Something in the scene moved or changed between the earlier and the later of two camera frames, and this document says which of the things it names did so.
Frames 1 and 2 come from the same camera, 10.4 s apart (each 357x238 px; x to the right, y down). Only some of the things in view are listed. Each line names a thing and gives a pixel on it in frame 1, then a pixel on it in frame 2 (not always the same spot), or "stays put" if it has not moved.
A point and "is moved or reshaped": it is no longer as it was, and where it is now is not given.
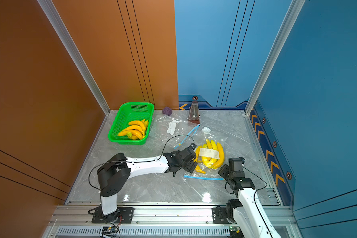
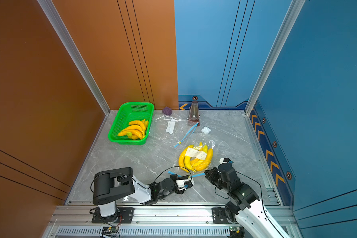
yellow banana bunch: [136, 130] stays put
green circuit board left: [106, 229] stays put
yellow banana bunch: [209, 155] is moved or reshaped
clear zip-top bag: [210, 155] is moved or reshaped
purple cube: [167, 110] stays put
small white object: [206, 129] stays put
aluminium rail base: [77, 221] stays put
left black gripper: [192, 165] → [174, 178]
